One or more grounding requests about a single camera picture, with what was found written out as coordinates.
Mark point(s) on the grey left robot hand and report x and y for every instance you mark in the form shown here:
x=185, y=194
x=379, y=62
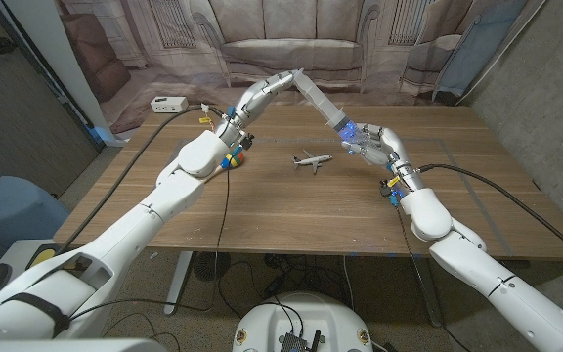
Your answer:
x=257, y=98

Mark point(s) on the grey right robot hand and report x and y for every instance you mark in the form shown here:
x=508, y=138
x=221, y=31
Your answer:
x=386, y=144

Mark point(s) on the clear plastic syringe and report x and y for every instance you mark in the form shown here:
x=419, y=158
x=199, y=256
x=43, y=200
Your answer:
x=320, y=102

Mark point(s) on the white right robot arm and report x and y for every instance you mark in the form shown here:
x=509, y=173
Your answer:
x=428, y=215

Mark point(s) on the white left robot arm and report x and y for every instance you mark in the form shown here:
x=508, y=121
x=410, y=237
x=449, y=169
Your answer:
x=130, y=234

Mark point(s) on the white toy plane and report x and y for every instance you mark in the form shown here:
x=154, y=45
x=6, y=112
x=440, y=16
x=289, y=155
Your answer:
x=313, y=160

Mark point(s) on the grey tape outline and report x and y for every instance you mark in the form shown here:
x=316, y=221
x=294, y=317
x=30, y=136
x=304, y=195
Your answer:
x=286, y=140

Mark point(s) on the colourful striped wooden maraca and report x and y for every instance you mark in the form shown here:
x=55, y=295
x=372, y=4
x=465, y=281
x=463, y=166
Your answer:
x=236, y=159

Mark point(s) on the printed living room backdrop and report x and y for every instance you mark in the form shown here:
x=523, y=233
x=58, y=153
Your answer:
x=291, y=39

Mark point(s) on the white power box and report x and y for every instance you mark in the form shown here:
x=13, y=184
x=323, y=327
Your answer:
x=169, y=104

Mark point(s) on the grey table leg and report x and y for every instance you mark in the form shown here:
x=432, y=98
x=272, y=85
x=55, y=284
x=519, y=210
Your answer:
x=428, y=293

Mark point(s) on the black round floor fan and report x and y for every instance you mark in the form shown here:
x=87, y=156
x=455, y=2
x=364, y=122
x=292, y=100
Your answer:
x=211, y=266

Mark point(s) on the white table leg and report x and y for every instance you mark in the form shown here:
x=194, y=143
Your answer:
x=176, y=288

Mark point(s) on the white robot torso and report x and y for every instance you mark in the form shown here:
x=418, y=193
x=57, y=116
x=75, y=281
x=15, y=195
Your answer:
x=272, y=322

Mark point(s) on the yellow black foot pedal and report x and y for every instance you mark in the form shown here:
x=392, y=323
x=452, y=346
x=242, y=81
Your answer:
x=46, y=254

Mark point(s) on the blue padded chair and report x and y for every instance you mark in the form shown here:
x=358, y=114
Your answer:
x=12, y=210

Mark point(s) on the white pedal platform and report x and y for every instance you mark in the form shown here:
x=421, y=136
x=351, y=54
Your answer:
x=15, y=254

